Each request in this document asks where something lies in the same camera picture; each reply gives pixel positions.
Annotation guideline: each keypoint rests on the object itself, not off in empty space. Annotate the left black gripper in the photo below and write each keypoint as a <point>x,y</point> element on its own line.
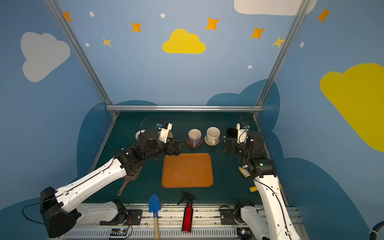
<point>172,146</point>

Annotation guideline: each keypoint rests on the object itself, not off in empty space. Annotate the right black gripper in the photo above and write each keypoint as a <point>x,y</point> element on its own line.
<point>233,144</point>

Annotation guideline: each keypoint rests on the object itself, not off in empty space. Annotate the dark wooden coaster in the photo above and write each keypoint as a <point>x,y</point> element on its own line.
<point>194,143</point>

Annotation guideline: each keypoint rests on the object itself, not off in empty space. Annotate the purple mug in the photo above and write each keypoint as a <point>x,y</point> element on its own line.
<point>194,134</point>

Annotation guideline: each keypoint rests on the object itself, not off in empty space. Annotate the black mug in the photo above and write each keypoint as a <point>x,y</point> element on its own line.
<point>232,134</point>

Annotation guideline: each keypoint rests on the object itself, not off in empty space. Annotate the multicolour woven coaster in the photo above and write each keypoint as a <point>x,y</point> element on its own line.
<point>208,142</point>

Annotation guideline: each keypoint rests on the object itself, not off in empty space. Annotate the white speckled mug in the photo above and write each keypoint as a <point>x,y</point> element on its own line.
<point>213,135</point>

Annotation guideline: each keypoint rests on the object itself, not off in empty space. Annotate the light blue mug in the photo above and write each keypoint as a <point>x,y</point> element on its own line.
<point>138,133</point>

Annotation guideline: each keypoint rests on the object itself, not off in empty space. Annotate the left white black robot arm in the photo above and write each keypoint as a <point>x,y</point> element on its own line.
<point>58,206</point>

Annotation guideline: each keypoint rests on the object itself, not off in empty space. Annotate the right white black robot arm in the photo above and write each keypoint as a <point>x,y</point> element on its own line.
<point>256,165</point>

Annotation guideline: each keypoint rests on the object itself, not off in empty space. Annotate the white work glove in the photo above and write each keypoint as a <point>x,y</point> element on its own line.
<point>244,172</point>

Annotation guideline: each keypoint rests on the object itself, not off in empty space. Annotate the orange wooden tray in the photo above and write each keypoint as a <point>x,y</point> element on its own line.
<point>188,171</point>

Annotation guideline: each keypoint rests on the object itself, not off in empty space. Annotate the yellow hand shovel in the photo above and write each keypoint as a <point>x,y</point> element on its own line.
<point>253,189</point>

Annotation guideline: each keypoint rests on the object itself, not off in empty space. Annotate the brown slotted scoop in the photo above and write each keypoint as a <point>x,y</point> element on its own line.
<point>129,178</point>

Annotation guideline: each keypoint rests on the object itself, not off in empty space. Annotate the blue garden trowel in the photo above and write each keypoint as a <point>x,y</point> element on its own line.
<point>154,207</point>

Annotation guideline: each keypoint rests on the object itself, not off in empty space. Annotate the red spray bottle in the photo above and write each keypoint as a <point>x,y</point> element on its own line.
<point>188,212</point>

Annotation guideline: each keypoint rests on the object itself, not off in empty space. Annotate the right controller board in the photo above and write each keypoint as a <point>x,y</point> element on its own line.
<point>244,234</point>

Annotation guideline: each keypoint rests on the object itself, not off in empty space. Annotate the controller board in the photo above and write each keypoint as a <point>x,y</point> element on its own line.
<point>118,233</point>
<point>244,234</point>

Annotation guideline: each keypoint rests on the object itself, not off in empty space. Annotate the left controller board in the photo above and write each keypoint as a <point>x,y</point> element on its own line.
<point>118,233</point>

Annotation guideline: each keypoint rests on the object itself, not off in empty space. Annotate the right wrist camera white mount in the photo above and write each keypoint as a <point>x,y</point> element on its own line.
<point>242,129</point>

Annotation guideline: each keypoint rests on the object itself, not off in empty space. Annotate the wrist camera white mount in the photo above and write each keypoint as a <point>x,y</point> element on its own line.
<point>164,128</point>
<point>242,129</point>

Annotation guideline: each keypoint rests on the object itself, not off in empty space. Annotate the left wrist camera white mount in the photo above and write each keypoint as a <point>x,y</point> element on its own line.
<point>164,128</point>

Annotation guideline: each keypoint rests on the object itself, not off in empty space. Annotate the aluminium frame back bar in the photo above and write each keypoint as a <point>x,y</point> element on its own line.
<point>144,108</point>

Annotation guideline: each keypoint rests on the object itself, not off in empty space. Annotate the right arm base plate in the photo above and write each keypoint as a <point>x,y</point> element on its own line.
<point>227,217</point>

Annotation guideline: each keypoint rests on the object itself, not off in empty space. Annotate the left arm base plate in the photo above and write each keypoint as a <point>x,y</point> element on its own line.
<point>125,217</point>

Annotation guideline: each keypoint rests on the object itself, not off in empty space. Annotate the aluminium frame left post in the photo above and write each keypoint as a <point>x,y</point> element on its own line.
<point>58,13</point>

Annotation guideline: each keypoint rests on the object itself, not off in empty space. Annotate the aluminium frame post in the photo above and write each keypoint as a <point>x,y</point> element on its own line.
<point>58,13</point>
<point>304,8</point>

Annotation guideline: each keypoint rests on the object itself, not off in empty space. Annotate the aluminium frame right post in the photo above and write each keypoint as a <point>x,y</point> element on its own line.
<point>304,8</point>

